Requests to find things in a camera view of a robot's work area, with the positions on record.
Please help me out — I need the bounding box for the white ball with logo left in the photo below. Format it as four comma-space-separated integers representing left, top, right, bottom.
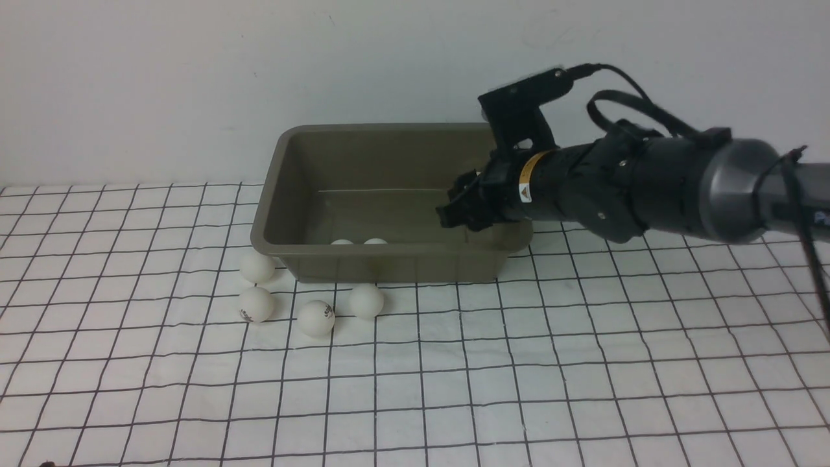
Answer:
238, 287, 276, 323

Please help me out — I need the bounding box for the white black-grid tablecloth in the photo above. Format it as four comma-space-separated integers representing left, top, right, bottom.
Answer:
1, 183, 829, 466

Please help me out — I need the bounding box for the black camera cable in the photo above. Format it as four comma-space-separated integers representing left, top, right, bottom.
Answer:
564, 63, 830, 338

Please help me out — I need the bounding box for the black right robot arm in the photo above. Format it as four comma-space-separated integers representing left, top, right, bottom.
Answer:
438, 125, 828, 243

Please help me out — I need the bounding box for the olive green plastic bin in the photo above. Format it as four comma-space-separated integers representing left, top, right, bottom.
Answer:
250, 123, 533, 283

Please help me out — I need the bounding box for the white ball with black logo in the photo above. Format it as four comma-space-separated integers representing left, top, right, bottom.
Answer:
297, 300, 336, 337

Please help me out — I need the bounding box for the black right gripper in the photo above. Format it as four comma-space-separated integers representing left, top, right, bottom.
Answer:
436, 148, 584, 232

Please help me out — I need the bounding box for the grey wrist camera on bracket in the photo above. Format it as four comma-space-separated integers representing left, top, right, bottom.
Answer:
478, 68, 575, 154

